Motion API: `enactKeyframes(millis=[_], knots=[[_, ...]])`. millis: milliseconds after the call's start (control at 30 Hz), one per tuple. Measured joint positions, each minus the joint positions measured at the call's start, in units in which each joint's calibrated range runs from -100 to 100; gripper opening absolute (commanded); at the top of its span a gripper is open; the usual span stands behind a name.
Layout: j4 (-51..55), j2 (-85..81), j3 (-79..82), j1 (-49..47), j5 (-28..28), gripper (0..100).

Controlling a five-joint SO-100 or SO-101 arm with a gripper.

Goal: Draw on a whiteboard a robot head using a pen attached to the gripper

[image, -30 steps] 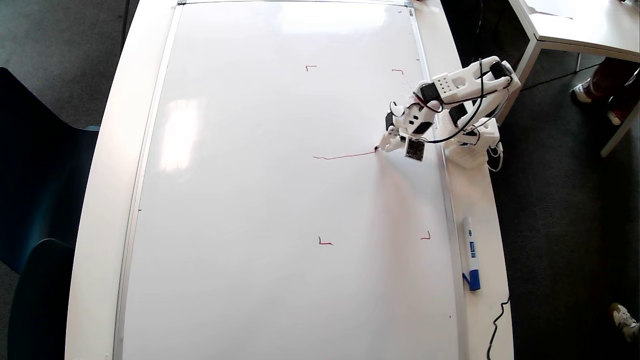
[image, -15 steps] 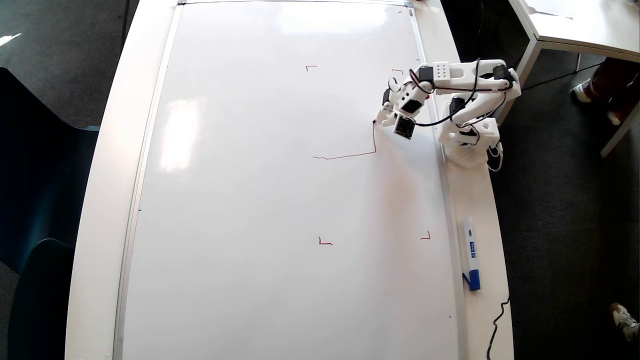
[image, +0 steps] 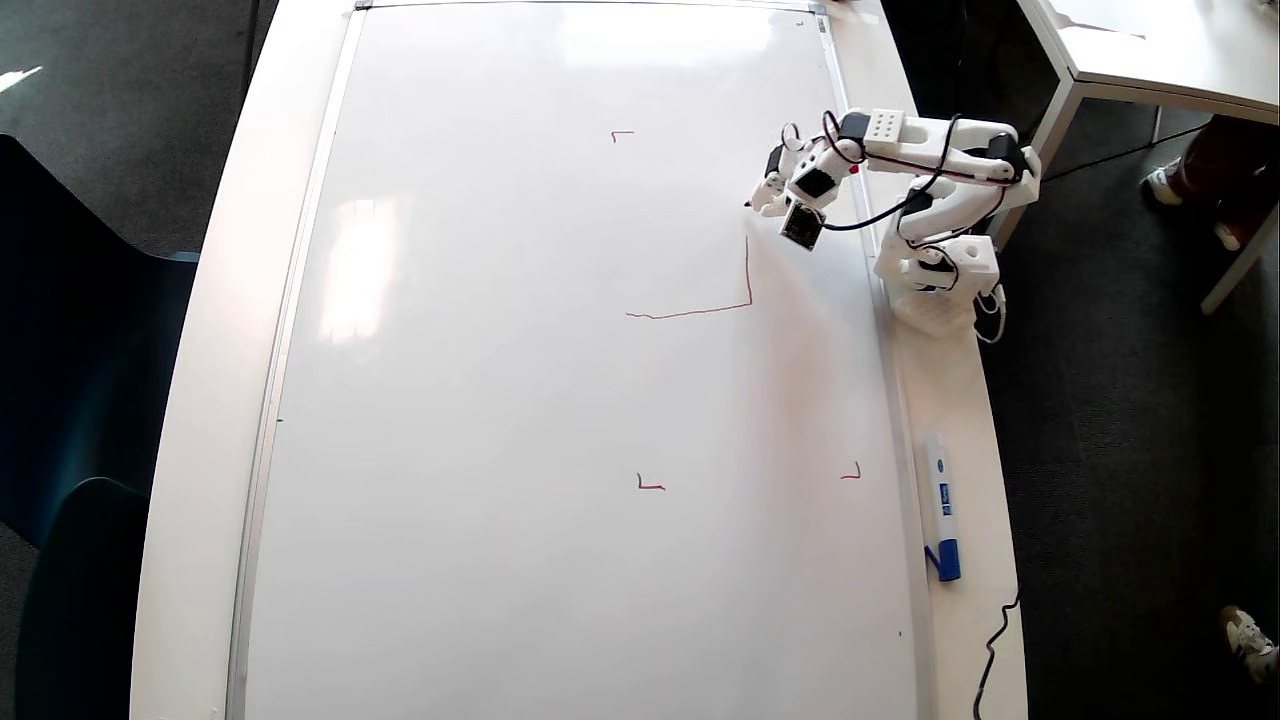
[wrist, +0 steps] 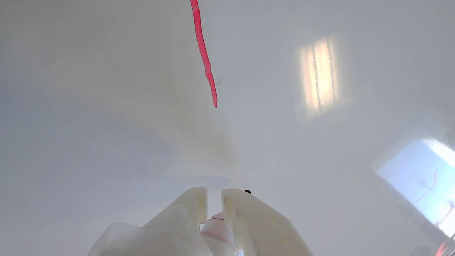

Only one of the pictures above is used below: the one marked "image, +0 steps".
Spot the black cable on table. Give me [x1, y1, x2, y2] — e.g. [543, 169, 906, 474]
[972, 592, 1021, 720]

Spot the white side table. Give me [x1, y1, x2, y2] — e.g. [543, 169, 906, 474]
[985, 0, 1280, 316]

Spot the dark red trouser leg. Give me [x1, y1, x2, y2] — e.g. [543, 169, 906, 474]
[1175, 115, 1280, 241]

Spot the white whiteboard with metal frame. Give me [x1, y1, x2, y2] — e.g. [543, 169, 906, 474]
[225, 0, 936, 720]

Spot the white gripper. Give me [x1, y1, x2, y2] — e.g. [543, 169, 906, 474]
[749, 138, 863, 219]

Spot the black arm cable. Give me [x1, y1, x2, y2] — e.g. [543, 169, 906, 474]
[818, 112, 966, 233]

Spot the blue whiteboard marker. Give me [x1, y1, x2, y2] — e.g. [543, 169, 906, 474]
[922, 432, 963, 584]

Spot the dark blue chair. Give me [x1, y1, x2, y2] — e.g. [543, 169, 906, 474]
[0, 135, 201, 546]
[15, 478, 153, 720]

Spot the white cable at base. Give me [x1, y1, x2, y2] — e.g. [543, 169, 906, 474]
[975, 285, 1007, 346]

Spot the white grey sneaker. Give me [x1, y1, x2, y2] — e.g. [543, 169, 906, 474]
[1220, 605, 1280, 686]

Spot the black floor cable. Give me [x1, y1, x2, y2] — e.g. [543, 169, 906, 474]
[1040, 125, 1186, 184]

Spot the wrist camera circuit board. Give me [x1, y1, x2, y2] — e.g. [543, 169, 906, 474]
[780, 200, 827, 251]

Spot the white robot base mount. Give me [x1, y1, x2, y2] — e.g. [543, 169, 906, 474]
[875, 255, 986, 338]

